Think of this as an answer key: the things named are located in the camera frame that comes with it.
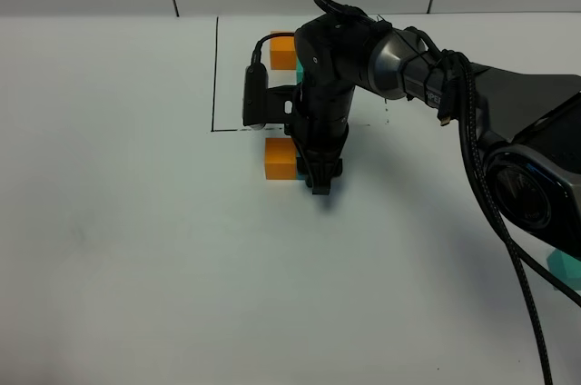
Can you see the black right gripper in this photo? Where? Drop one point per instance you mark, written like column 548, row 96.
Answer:
column 319, row 131

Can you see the blue block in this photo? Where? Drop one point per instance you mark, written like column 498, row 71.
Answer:
column 302, row 171

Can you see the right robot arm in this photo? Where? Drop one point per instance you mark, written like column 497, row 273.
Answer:
column 521, row 132

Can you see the green template block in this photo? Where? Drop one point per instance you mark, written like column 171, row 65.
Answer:
column 299, row 72

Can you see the orange template block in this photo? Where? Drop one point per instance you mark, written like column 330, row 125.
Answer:
column 283, row 53

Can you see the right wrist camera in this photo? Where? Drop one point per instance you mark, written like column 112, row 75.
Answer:
column 263, row 104

